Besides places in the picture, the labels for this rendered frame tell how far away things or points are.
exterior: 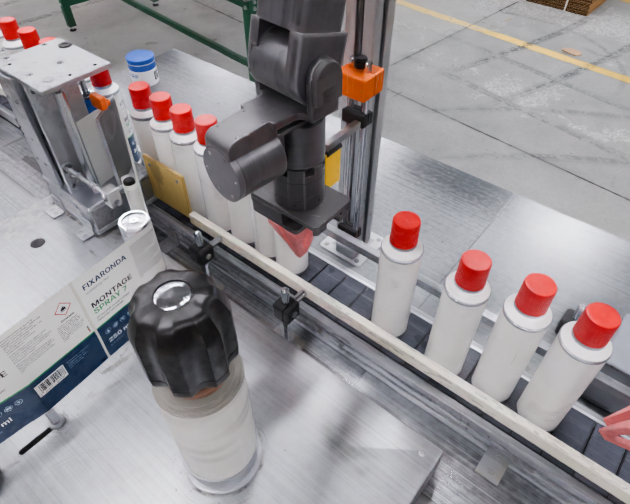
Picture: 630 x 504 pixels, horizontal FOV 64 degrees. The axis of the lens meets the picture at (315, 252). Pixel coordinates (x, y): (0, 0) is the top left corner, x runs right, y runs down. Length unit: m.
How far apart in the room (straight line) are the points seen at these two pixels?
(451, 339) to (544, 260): 0.38
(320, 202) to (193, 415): 0.26
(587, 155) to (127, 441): 2.58
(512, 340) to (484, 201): 0.50
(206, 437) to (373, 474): 0.22
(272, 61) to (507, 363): 0.41
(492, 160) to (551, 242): 1.69
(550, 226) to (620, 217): 1.54
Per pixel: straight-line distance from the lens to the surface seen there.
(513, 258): 0.95
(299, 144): 0.51
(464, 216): 1.01
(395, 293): 0.65
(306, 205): 0.56
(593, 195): 2.64
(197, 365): 0.42
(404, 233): 0.58
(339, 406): 0.67
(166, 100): 0.83
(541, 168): 2.71
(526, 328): 0.58
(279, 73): 0.47
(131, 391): 0.72
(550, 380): 0.62
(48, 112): 0.86
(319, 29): 0.46
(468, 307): 0.58
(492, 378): 0.66
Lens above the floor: 1.48
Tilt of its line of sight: 46 degrees down
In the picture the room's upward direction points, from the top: straight up
